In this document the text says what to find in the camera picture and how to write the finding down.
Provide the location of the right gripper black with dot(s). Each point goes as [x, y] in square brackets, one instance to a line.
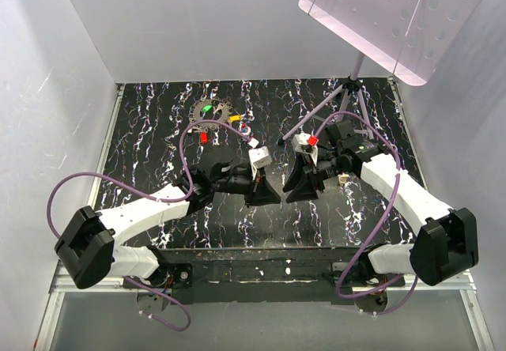
[300, 179]

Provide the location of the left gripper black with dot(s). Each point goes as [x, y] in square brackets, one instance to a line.
[262, 194]

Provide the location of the metal key organizer disc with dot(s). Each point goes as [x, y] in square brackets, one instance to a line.
[197, 115]

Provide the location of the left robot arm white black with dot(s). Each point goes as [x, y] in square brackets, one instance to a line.
[92, 246]

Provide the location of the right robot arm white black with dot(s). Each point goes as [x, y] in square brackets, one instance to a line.
[446, 239]

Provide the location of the small beige cup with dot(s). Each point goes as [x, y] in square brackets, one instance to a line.
[343, 179]

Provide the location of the red key tag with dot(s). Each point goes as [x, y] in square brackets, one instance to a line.
[204, 138]

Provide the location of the silver key in disc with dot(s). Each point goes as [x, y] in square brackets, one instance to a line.
[219, 107]

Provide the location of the purple music stand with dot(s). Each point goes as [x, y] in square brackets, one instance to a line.
[445, 66]

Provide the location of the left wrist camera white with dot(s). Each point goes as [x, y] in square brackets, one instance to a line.
[259, 157]

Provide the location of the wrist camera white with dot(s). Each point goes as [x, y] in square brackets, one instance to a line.
[305, 145]
[259, 157]

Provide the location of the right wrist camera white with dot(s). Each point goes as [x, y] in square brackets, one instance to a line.
[305, 145]

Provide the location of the ice cream keychain toy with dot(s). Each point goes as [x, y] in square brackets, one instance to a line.
[245, 129]

